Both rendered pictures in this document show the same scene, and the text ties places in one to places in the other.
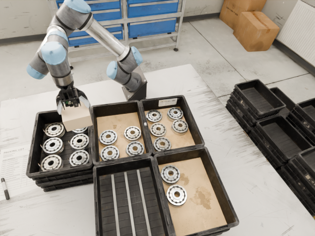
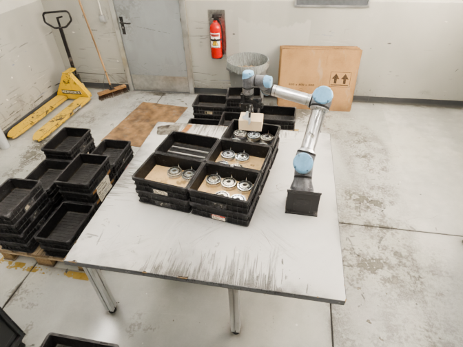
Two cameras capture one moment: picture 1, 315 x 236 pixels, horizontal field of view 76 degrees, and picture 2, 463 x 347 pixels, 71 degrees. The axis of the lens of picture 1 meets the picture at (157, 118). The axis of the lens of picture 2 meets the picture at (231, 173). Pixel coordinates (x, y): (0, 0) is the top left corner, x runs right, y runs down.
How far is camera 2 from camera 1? 2.21 m
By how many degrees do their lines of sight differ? 79
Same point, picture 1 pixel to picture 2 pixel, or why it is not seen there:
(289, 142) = not seen: outside the picture
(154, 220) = not seen: hidden behind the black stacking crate
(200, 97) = (263, 266)
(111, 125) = (255, 164)
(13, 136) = (286, 135)
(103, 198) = (203, 148)
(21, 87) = (419, 191)
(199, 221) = (152, 177)
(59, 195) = not seen: hidden behind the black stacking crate
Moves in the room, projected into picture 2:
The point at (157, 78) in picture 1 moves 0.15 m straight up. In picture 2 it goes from (322, 239) to (325, 222)
